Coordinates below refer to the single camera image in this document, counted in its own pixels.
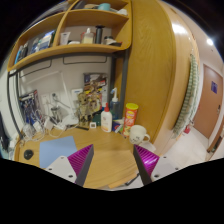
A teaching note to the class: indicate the blue package on wall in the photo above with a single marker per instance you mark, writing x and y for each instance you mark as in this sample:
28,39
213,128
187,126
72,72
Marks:
30,106

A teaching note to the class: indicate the teal bowl top shelf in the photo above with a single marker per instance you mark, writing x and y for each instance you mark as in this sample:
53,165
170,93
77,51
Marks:
104,6

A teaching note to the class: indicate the white bottle on shelf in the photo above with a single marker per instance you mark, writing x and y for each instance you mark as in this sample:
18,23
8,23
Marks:
88,37

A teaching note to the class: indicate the colourful box behind model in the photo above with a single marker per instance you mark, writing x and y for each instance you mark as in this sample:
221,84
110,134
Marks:
96,89

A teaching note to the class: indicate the blue mouse pad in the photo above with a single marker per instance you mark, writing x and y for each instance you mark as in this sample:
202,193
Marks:
52,149

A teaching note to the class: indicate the black cylinder bottle on shelf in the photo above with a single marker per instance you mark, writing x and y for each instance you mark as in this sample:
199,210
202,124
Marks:
99,32

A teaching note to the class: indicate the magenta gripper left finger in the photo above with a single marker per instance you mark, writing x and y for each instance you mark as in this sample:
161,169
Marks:
75,167

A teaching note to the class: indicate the white desk lamp base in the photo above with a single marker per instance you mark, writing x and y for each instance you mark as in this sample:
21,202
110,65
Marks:
70,120

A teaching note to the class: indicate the wooden wall shelf unit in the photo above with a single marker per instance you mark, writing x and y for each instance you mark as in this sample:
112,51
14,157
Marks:
87,26

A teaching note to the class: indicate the wooden mechanical model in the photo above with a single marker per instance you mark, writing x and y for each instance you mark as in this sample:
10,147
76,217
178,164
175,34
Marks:
88,106

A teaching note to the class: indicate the yellow red chips can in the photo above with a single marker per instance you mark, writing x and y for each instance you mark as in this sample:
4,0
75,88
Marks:
130,117

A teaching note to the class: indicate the books on shelf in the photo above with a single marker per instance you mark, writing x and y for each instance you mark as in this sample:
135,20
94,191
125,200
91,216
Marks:
33,46

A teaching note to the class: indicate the small white clock cube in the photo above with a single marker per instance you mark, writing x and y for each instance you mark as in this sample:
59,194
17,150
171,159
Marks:
93,125

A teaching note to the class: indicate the green hanging strip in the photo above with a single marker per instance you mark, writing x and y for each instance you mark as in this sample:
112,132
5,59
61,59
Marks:
189,106

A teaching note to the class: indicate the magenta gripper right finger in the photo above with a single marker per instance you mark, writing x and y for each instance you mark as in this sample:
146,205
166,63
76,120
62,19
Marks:
151,167

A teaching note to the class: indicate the white tube on shelf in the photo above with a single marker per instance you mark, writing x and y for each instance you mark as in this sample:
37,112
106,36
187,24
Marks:
64,38

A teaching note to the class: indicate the blue spray bottle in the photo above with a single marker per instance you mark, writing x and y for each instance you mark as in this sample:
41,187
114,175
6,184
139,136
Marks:
114,104

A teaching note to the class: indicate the brown door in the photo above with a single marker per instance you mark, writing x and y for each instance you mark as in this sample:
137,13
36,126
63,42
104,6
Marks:
210,102

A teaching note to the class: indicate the white glue bottle red cap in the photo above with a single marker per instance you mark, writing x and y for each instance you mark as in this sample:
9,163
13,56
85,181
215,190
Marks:
106,120

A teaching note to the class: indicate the white mug with face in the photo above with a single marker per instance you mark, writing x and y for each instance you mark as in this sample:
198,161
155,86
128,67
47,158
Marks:
138,134

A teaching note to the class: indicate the black computer mouse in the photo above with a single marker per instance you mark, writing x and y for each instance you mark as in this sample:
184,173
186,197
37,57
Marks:
28,154

